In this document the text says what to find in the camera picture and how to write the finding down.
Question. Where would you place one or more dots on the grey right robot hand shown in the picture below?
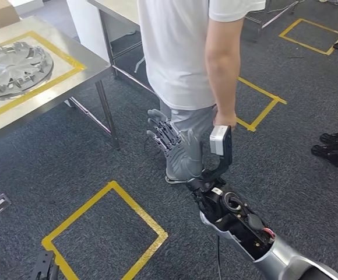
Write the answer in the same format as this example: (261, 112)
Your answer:
(186, 158)

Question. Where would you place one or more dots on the person's forearm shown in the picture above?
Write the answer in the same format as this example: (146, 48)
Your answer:
(222, 69)

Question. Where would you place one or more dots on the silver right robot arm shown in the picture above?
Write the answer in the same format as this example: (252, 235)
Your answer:
(274, 255)

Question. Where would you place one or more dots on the person's hand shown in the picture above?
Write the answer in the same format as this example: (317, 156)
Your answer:
(224, 119)

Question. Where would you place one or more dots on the person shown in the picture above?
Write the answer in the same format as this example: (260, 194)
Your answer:
(172, 50)

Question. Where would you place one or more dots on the white side desk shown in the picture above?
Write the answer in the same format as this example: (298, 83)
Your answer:
(84, 23)

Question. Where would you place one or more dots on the yellow floor tape marker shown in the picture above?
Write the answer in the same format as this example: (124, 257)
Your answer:
(302, 45)

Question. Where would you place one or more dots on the silver wheel hubcap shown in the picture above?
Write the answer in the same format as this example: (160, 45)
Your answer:
(11, 69)

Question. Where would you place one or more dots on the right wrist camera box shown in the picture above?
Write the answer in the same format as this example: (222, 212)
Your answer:
(218, 141)

